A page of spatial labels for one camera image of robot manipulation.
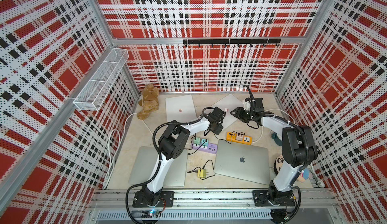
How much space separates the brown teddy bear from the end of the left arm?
0.42 metres

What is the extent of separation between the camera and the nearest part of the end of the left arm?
76cm

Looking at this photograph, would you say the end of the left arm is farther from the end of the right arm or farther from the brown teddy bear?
the brown teddy bear

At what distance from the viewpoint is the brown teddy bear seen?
3.27 ft
